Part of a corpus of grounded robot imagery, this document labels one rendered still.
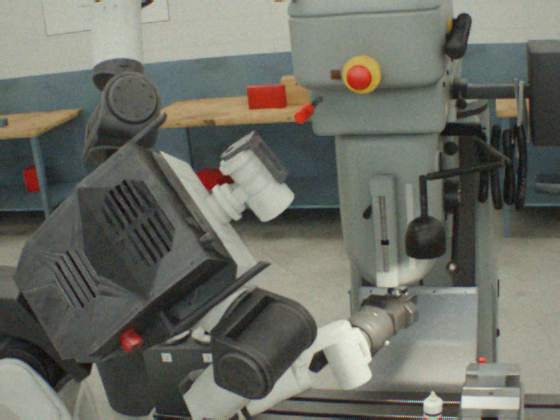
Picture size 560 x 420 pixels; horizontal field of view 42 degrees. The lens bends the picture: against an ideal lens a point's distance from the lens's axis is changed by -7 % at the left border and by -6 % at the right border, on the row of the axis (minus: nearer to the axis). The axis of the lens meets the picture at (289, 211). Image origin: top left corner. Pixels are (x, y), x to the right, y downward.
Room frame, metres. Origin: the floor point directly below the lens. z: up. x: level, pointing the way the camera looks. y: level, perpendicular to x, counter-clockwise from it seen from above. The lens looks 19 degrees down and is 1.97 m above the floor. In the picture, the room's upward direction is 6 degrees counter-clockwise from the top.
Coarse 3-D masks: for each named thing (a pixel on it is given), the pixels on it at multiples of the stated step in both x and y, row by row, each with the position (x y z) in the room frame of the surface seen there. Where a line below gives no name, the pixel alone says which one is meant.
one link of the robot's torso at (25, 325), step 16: (0, 272) 1.13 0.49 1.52; (0, 288) 1.07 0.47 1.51; (16, 288) 1.08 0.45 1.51; (0, 304) 1.04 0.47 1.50; (16, 304) 1.04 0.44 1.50; (0, 320) 1.03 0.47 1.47; (16, 320) 1.04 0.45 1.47; (32, 320) 1.04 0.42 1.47; (16, 336) 1.04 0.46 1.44; (32, 336) 1.04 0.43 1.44; (48, 336) 1.04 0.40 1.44; (48, 352) 1.04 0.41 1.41; (64, 368) 1.04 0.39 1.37; (80, 368) 1.04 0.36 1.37; (64, 384) 1.08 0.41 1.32
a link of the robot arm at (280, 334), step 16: (256, 320) 1.02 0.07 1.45; (272, 320) 1.01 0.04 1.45; (288, 320) 1.01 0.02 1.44; (240, 336) 0.98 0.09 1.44; (256, 336) 0.97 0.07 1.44; (272, 336) 0.98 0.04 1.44; (288, 336) 0.99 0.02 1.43; (304, 336) 1.01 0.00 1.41; (272, 352) 0.95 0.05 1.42; (288, 352) 0.97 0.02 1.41; (272, 368) 0.94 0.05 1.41; (288, 368) 0.98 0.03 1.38
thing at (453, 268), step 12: (456, 180) 1.44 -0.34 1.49; (444, 192) 1.42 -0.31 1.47; (456, 192) 1.41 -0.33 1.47; (444, 204) 1.41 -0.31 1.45; (456, 204) 1.41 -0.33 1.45; (456, 216) 1.39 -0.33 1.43; (456, 228) 1.36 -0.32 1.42; (456, 240) 1.34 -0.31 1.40; (456, 252) 1.32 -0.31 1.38; (456, 264) 1.29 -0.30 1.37
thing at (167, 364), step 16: (176, 336) 1.57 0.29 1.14; (192, 336) 1.58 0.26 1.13; (208, 336) 1.55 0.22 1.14; (144, 352) 1.54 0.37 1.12; (160, 352) 1.54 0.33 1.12; (176, 352) 1.53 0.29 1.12; (192, 352) 1.52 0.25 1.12; (208, 352) 1.52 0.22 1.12; (160, 368) 1.54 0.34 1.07; (176, 368) 1.53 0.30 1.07; (192, 368) 1.52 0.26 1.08; (160, 384) 1.54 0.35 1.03; (176, 384) 1.53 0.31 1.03; (160, 400) 1.54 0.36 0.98; (176, 400) 1.53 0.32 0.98
